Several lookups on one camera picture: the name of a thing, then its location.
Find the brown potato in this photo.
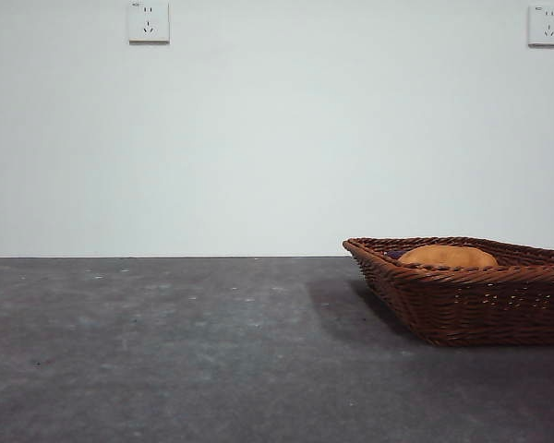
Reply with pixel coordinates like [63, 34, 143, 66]
[398, 244, 499, 268]

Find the brown woven wicker basket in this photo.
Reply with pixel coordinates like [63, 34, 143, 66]
[342, 235, 554, 348]

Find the white wall socket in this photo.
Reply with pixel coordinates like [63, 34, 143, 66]
[127, 1, 171, 45]
[527, 4, 554, 48]

